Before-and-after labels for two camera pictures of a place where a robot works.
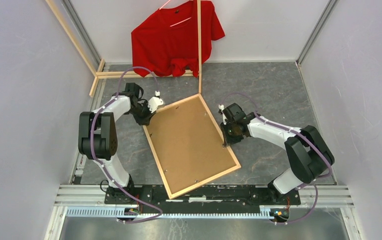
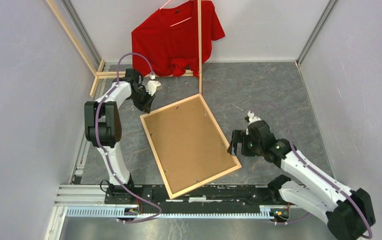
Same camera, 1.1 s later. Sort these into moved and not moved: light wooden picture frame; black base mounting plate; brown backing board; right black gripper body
Moved: right black gripper body
Not moved: black base mounting plate; brown backing board; light wooden picture frame
